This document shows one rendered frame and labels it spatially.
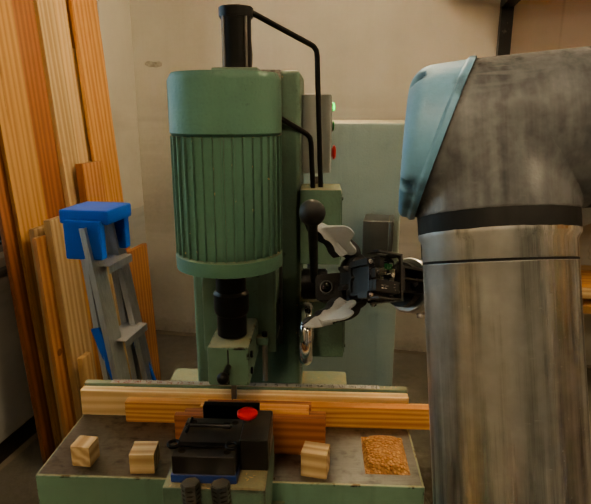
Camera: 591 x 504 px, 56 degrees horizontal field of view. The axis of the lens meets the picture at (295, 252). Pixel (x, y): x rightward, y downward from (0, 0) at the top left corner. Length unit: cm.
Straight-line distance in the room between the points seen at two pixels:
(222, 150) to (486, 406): 55
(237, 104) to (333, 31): 246
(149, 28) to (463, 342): 328
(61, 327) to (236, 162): 168
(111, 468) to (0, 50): 176
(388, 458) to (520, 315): 59
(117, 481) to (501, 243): 73
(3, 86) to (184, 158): 159
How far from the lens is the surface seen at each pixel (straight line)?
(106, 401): 111
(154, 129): 353
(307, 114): 115
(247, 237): 84
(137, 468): 95
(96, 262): 177
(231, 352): 93
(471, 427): 41
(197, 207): 84
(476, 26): 325
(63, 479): 99
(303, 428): 94
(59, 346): 242
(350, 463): 95
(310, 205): 70
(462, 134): 39
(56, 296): 236
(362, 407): 102
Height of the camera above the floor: 145
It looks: 15 degrees down
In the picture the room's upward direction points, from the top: straight up
